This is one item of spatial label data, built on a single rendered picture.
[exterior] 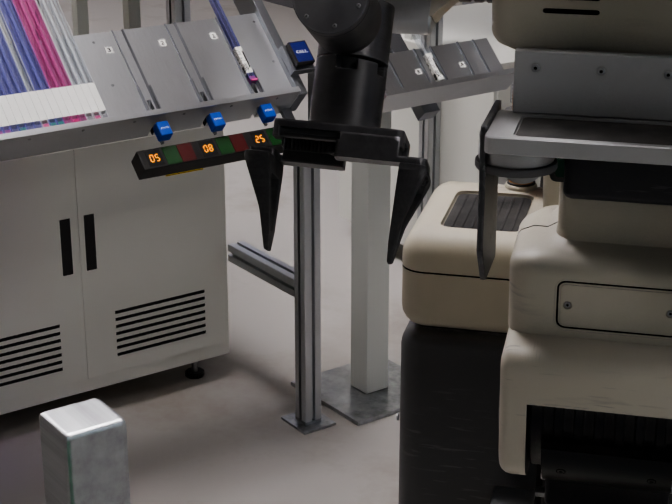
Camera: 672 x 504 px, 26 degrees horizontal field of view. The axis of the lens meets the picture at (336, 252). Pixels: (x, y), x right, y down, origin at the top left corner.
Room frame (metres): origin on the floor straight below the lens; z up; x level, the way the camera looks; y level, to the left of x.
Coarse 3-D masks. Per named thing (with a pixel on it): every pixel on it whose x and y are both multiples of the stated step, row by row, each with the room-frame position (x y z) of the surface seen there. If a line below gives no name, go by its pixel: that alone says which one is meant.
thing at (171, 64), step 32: (128, 32) 2.67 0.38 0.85; (160, 32) 2.70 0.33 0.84; (192, 32) 2.73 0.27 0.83; (256, 32) 2.79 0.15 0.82; (96, 64) 2.58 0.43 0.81; (128, 64) 2.61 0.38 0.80; (160, 64) 2.64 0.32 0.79; (192, 64) 2.67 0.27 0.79; (224, 64) 2.70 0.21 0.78; (256, 64) 2.73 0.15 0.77; (128, 96) 2.55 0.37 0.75; (160, 96) 2.58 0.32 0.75; (192, 96) 2.61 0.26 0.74; (224, 96) 2.64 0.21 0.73
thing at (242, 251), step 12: (312, 72) 2.78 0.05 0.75; (312, 84) 2.78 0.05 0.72; (240, 252) 2.93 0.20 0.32; (252, 252) 2.92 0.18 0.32; (264, 252) 2.92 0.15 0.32; (240, 264) 2.93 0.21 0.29; (252, 264) 2.91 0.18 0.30; (264, 264) 2.85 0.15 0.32; (276, 264) 2.86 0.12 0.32; (264, 276) 2.86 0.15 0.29; (276, 276) 2.82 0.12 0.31; (288, 276) 2.78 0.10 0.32; (288, 288) 2.78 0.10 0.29; (288, 420) 2.75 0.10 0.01; (324, 420) 2.75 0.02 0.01
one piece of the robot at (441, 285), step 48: (528, 192) 1.80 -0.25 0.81; (432, 240) 1.64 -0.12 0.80; (432, 288) 1.63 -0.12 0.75; (480, 288) 1.61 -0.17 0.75; (432, 336) 1.64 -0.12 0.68; (480, 336) 1.63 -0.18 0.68; (432, 384) 1.63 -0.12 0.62; (480, 384) 1.61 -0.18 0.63; (432, 432) 1.63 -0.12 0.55; (480, 432) 1.61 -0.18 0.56; (432, 480) 1.63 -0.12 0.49; (480, 480) 1.61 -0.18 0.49; (528, 480) 1.60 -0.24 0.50
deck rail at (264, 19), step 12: (240, 0) 2.88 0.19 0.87; (252, 0) 2.84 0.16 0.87; (240, 12) 2.88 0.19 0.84; (252, 12) 2.84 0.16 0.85; (264, 12) 2.83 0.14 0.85; (264, 24) 2.80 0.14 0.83; (276, 36) 2.79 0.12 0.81; (276, 48) 2.77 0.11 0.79; (288, 72) 2.74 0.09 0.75; (300, 84) 2.72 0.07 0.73; (300, 96) 2.71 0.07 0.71
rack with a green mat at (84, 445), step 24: (72, 408) 0.58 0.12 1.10; (96, 408) 0.58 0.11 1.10; (48, 432) 0.57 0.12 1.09; (72, 432) 0.56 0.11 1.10; (96, 432) 0.56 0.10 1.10; (120, 432) 0.57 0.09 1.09; (48, 456) 0.57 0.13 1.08; (72, 456) 0.55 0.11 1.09; (96, 456) 0.56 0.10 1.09; (120, 456) 0.57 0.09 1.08; (48, 480) 0.57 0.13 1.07; (72, 480) 0.55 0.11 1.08; (96, 480) 0.56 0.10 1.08; (120, 480) 0.57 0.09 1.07
